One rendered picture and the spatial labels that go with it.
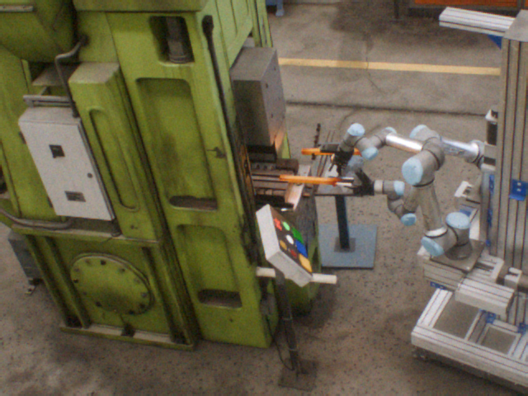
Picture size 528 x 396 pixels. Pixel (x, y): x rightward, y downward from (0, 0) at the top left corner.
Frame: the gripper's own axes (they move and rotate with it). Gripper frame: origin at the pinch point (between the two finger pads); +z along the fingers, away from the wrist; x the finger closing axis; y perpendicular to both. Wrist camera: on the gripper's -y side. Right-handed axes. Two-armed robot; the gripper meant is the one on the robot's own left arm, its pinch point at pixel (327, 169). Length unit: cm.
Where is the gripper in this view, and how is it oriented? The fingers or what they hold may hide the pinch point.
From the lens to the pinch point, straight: 433.2
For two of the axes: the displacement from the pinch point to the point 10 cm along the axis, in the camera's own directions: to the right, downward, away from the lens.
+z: -3.3, 6.1, 7.2
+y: 9.0, 4.3, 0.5
